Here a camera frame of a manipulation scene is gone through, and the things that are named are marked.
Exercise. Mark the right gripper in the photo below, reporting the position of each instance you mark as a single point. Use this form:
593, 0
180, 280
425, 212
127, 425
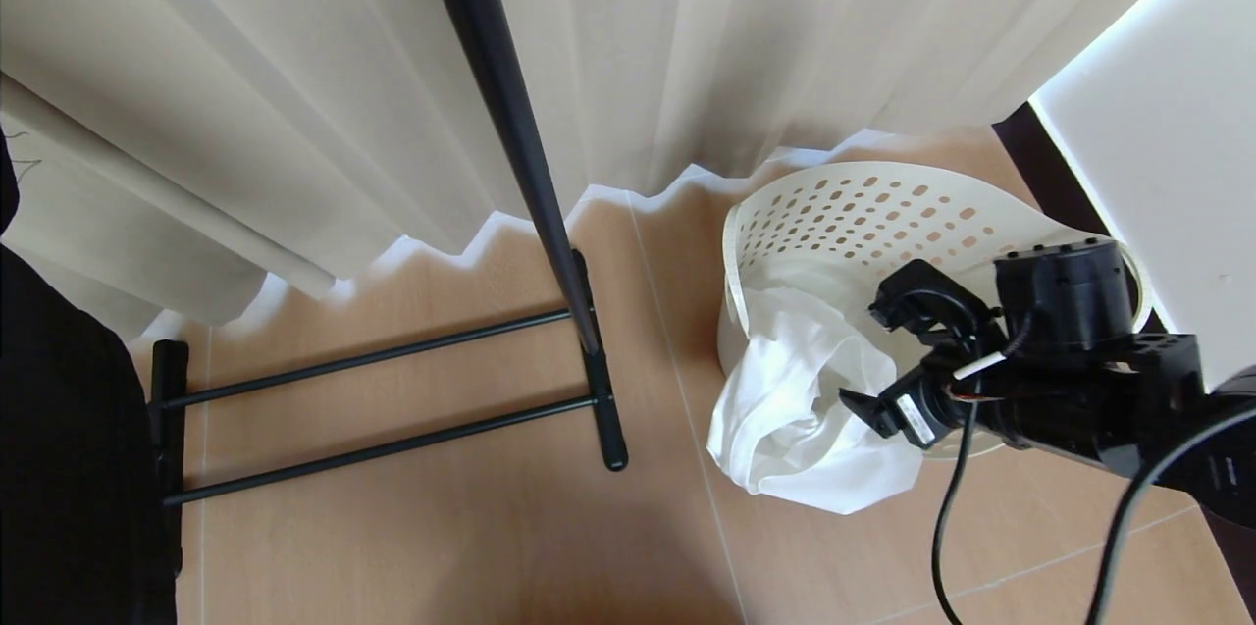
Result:
937, 409

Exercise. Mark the white garment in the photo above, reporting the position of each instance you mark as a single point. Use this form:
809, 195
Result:
785, 409

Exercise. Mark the black shorts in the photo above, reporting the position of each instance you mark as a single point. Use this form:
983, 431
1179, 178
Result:
69, 458

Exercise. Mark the white laundry basket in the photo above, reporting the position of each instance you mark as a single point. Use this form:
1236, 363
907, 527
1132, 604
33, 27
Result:
1020, 213

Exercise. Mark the black clothes rack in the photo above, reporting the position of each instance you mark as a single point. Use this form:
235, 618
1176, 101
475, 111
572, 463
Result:
491, 66

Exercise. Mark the beige curtain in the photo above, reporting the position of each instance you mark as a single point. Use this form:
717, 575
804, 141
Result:
687, 17

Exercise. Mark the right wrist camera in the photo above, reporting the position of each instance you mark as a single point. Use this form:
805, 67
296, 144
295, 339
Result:
922, 296

